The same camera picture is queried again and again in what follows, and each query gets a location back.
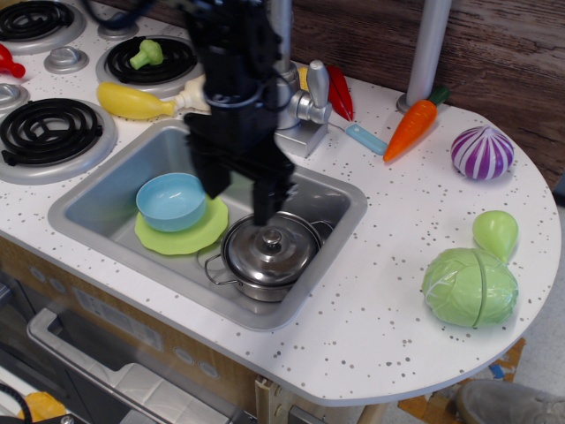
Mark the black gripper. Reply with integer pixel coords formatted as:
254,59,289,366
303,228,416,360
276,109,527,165
184,110,297,226

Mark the silver toy faucet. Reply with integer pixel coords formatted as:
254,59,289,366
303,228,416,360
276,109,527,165
267,0,332,158

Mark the stainless steel pot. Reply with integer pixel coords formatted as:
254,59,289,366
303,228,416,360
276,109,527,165
204,220,334,303

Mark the green toy cabbage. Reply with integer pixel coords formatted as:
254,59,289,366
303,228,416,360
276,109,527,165
421,248,519,328

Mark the green plastic plate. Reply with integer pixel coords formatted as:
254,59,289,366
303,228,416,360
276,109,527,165
134,197,229,255

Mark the red toy bottle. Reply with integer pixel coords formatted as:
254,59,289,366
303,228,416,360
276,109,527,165
0,44,26,79

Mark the silver stove knob middle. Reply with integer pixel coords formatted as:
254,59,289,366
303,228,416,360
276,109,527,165
43,46,89,74

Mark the red toy chili pepper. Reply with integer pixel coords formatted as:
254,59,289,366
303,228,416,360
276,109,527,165
327,65,354,122

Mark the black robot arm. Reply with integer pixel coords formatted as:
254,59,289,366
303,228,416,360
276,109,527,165
171,1,294,226

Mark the green toy broccoli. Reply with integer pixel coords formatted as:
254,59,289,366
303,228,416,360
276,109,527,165
129,39,164,70

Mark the black burner back left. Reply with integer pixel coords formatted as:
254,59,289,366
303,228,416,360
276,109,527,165
1,1,86,56

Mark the yellow toy corn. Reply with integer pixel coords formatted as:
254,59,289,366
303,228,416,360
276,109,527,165
297,67,309,92

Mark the purple toy onion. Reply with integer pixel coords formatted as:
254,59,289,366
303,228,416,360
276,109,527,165
450,125,515,181

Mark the cream plastic jug bottle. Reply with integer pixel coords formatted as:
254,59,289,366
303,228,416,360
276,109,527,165
174,74,210,112

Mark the green toy pear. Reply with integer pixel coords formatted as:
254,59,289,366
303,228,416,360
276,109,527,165
472,210,519,262

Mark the toy oven door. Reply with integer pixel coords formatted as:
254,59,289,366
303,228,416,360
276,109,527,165
1,275,255,423

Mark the silver stove knob top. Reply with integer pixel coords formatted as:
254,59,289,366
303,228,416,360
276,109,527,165
97,11,139,41

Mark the silver stove knob left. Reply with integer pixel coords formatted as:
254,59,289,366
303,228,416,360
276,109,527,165
0,83,30,115

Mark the black burner front left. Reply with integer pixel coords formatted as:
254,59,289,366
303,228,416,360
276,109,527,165
1,98,117,186

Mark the silver stove knob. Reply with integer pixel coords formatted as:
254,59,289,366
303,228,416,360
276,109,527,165
0,83,30,115
43,46,89,74
97,11,139,41

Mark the orange toy carrot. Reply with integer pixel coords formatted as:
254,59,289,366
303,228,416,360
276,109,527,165
383,87,451,163

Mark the grey toy sink basin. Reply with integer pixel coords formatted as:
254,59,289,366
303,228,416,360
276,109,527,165
48,120,367,330

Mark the yellow cloth object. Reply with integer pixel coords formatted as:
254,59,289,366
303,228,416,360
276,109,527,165
24,392,67,423

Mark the black burner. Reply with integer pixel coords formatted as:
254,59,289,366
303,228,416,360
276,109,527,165
95,35,204,98
1,1,86,56
1,98,117,186

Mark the light blue plastic bowl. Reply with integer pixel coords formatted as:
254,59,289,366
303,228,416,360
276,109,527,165
136,172,207,232

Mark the black burner back right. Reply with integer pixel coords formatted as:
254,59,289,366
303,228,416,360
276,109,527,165
95,35,204,98

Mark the steel pot lid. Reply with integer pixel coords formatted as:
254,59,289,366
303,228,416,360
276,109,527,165
221,211,322,288

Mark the silver vertical pole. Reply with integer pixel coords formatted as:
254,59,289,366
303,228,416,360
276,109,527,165
396,0,452,114

